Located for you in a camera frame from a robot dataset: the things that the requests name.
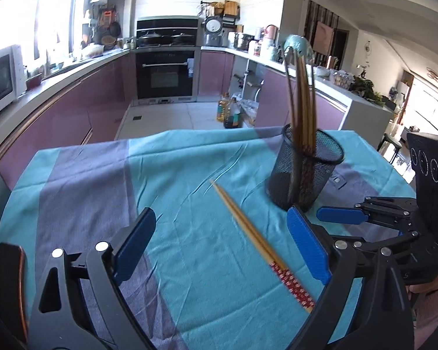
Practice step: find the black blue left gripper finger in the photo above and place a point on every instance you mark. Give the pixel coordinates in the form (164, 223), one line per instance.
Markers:
(363, 304)
(59, 316)

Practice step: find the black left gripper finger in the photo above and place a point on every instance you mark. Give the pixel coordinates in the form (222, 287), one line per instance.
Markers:
(350, 238)

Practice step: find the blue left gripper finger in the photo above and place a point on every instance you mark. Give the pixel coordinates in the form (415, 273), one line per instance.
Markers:
(341, 215)

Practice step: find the kitchen window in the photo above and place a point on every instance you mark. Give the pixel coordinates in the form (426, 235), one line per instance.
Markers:
(45, 30)

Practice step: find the black mesh utensil holder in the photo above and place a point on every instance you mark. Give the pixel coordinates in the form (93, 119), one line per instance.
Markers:
(298, 178)

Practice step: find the teal purple tablecloth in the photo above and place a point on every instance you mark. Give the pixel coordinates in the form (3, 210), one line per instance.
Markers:
(201, 284)

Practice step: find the green potted plant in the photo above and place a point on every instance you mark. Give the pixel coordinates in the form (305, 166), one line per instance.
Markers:
(364, 88)

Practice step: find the pink lower cabinets right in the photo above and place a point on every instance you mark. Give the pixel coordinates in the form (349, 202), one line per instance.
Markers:
(216, 74)

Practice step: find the pink cabinets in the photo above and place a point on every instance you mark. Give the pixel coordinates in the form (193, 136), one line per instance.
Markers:
(84, 106)
(216, 74)

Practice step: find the dark sauce bottle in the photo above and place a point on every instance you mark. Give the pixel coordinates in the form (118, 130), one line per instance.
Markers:
(232, 117)

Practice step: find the yellow cooking oil bottle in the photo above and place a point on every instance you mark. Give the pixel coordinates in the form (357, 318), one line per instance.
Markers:
(223, 102)

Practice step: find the teal desk fan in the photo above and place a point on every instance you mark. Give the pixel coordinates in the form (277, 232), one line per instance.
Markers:
(301, 45)

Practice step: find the pink electric kettle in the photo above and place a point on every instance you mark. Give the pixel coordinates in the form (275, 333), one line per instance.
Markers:
(271, 33)

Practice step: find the steel stock pot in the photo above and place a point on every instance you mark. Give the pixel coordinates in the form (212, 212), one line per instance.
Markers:
(242, 41)

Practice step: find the pink lower cabinets left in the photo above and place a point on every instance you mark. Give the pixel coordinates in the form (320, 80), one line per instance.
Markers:
(84, 106)

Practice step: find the black built-in oven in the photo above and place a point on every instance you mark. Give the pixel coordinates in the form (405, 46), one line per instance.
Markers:
(163, 73)

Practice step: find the grey rice cooker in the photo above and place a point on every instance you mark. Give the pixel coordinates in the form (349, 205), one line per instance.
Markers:
(213, 31)

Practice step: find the wooden cutting board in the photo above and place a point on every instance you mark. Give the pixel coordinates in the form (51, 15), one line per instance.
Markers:
(231, 8)

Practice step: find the black pan with lid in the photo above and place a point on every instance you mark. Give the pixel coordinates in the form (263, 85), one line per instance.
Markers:
(183, 39)

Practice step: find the black stove hood unit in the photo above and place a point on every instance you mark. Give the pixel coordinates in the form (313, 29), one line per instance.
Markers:
(167, 26)

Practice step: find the white microwave oven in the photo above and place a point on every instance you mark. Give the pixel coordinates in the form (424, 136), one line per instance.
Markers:
(12, 75)

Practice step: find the black wok with lid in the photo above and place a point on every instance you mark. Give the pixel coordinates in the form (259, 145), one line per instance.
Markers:
(149, 39)

